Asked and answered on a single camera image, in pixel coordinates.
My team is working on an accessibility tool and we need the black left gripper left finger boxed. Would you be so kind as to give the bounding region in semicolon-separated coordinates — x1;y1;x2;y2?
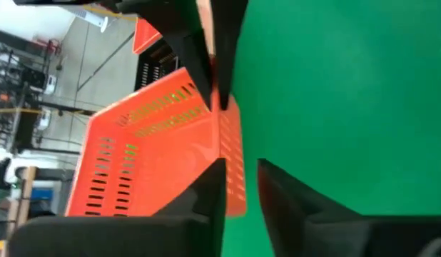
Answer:
8;158;228;257

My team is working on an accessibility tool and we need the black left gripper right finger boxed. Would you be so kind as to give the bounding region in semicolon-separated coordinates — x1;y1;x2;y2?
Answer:
257;158;441;257

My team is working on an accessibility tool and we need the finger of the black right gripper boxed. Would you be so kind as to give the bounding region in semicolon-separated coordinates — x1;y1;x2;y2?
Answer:
209;0;249;111
116;0;215;110

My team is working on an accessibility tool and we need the small orange plastic basket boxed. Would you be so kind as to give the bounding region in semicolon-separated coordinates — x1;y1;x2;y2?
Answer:
132;17;163;55

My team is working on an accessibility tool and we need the small black plastic basket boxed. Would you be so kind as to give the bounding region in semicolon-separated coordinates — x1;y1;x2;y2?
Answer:
133;38;182;92

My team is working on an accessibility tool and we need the large orange plastic basket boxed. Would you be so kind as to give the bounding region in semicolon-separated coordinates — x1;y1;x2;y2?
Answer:
64;66;248;218

